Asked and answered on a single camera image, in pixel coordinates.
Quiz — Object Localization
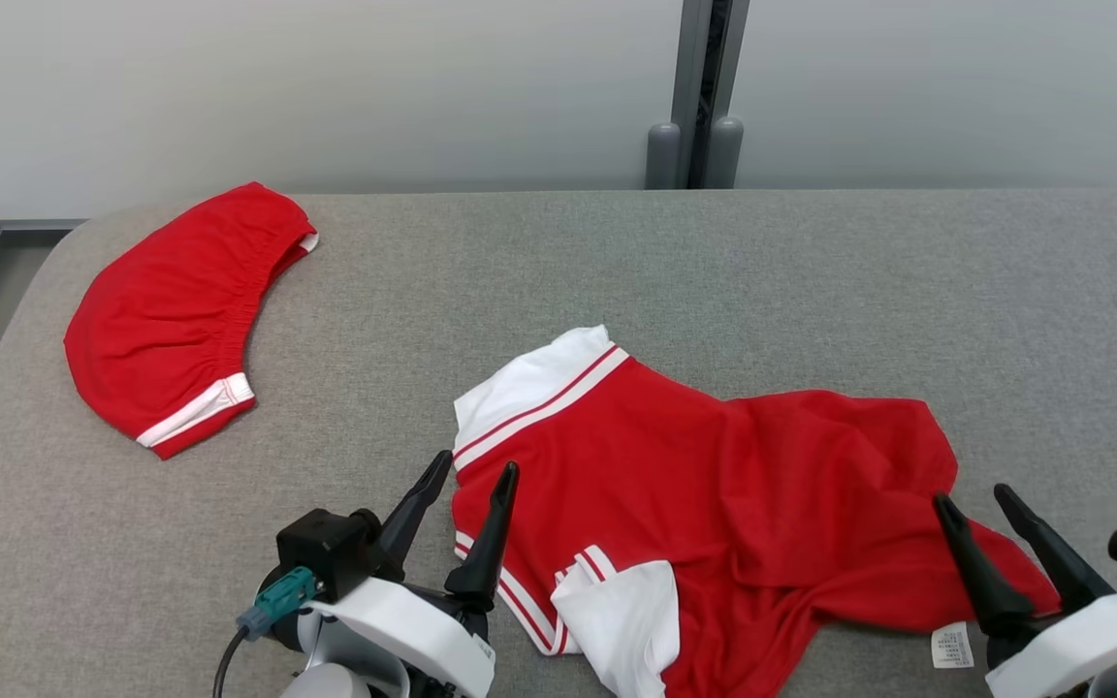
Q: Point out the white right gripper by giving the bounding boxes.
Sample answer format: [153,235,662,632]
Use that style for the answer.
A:
[933,483,1117,698]

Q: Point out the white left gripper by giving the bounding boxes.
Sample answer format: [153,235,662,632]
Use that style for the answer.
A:
[302,449,521,698]

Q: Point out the red white sports jersey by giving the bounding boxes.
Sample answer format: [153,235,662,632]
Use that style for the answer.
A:
[450,325,1064,698]

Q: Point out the red shorts with white trim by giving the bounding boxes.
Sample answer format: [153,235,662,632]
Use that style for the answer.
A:
[64,181,319,460]

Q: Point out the teal plug left camera cable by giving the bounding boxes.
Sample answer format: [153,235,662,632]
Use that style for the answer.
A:
[212,567,319,698]

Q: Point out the grey cylindrical post bumper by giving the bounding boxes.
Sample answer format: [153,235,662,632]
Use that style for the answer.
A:
[706,116,745,189]
[646,121,682,190]

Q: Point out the grey metal wall post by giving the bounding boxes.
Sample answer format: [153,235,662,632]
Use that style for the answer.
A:
[670,0,751,190]

